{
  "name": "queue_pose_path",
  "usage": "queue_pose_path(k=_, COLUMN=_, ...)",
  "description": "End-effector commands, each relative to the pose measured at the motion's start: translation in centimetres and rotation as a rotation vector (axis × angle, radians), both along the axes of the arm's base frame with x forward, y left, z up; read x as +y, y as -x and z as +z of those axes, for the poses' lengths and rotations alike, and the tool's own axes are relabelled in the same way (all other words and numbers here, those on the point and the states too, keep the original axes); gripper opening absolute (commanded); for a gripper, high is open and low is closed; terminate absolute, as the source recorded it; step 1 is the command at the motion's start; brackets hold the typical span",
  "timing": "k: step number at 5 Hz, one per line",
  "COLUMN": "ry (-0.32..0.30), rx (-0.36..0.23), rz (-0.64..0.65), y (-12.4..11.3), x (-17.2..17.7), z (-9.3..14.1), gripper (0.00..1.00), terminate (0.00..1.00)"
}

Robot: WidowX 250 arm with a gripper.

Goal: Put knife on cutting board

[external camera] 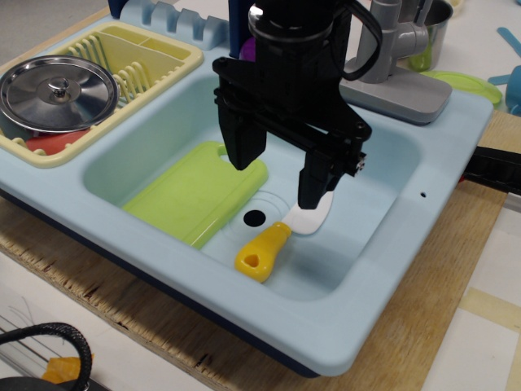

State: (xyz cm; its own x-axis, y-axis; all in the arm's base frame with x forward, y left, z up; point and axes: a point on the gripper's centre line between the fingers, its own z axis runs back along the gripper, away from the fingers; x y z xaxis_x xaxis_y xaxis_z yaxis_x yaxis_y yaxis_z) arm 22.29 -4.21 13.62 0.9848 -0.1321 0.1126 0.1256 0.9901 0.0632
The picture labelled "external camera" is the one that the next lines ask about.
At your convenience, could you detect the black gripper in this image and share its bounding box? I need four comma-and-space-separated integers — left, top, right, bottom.
212, 1, 372, 209

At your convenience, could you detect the light blue toy sink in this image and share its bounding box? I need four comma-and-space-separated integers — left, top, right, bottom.
1, 2, 493, 377

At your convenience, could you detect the dark blue box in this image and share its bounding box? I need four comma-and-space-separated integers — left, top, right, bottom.
108, 1, 253, 60

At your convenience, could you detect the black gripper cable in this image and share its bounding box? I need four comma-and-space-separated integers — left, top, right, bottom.
340, 0, 386, 81

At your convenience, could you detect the blue plastic cup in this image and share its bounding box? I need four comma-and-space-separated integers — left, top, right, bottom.
505, 65, 521, 116

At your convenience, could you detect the purple toy eggplant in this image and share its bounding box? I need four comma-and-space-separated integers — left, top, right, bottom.
239, 37, 256, 62

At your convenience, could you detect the blue plastic utensil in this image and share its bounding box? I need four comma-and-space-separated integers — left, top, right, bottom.
497, 27, 521, 57

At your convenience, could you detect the steel pot lid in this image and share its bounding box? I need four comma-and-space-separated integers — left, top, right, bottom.
1, 55, 120, 134

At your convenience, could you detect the green plastic plate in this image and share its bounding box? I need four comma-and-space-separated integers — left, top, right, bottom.
421, 71, 503, 108

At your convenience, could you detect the orange tape piece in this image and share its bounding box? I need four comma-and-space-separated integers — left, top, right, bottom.
41, 354, 95, 384

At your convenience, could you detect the steel pot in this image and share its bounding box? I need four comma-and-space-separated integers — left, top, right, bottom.
398, 0, 453, 72

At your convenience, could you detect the black braided cable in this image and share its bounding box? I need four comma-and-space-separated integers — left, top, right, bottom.
0, 322, 93, 391

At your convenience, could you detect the grey toy faucet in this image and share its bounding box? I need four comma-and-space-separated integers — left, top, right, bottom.
338, 0, 453, 125

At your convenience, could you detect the black clamp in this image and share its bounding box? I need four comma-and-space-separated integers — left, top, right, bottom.
461, 147, 520, 196

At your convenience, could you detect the red plastic plate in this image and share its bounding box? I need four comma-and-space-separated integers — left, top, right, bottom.
25, 130, 90, 155

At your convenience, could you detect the green plastic cutting board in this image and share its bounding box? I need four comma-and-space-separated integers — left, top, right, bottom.
123, 141, 269, 249

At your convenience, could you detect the yellow dish drying rack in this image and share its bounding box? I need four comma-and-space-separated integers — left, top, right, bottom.
1, 22, 204, 169

